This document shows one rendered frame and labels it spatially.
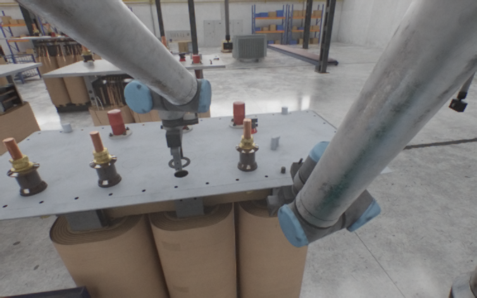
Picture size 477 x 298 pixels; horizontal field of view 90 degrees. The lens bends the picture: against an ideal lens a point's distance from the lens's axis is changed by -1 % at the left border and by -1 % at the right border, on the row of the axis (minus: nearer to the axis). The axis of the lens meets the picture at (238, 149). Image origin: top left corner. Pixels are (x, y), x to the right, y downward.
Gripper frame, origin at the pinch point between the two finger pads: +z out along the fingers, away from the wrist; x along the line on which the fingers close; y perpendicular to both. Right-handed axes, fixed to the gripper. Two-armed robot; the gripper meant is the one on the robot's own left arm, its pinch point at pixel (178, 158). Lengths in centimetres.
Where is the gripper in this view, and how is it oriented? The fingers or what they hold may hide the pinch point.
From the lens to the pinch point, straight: 95.9
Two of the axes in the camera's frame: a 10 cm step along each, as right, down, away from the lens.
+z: 0.2, 8.8, 4.7
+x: 1.7, 4.6, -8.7
